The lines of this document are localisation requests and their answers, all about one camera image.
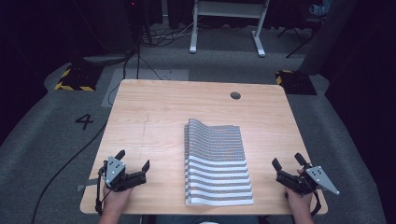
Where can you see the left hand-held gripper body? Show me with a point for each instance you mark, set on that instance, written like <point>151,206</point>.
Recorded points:
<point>116,174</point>

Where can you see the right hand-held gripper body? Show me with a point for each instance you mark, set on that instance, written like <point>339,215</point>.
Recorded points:
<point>306,180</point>

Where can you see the person's right hand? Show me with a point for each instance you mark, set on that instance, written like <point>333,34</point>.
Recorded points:
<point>297,200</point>

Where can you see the person's left hand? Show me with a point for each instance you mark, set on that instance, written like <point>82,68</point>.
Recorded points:
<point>116,200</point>

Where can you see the grey white striped cloth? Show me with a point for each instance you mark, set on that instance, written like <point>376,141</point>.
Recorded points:
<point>216,165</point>

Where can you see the dark round table grommet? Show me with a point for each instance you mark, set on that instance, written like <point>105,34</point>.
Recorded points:
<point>235,95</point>

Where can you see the black stand pole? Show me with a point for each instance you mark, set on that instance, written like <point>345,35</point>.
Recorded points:
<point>138,46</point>

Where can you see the black tripod stand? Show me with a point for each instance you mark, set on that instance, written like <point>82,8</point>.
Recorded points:
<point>295,37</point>

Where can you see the black yellow striped base plate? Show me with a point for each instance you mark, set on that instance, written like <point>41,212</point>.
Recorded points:
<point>77,77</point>
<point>295,82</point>

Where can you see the white metal desk frame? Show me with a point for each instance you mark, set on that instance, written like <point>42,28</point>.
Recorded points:
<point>229,9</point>

